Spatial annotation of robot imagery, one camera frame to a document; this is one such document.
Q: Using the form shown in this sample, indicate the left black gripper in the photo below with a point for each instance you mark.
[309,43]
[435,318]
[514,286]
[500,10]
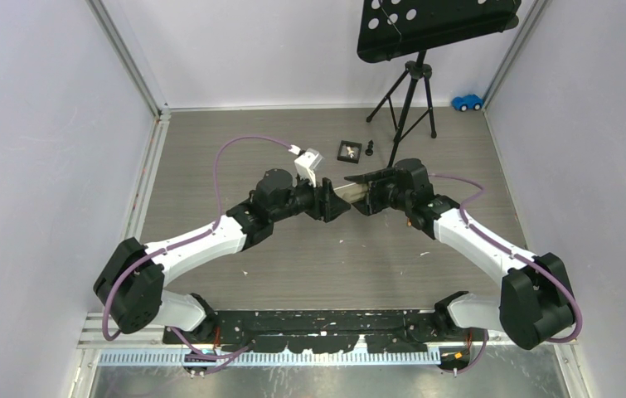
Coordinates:
[327,206]

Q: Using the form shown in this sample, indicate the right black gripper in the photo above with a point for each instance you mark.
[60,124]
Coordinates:
[376,180]

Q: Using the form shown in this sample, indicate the white beige remote control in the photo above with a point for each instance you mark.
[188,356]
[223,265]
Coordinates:
[352,192]

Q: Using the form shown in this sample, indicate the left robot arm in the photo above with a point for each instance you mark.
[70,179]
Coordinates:
[132,285]

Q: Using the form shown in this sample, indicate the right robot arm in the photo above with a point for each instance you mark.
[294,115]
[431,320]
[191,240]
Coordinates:
[536,303]

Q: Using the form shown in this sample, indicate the black chess piece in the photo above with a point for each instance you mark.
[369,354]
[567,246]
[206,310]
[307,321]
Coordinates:
[369,148]

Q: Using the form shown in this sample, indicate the small black square box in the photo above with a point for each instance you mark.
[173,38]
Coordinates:
[349,152]

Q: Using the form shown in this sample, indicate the blue toy car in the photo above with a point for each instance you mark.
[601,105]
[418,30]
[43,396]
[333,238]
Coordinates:
[467,102]

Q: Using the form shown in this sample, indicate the black music stand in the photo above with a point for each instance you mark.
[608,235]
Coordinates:
[392,29]

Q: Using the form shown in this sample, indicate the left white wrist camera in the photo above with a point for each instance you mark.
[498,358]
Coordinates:
[307,164]

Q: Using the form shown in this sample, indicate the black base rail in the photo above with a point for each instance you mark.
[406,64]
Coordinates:
[325,331]

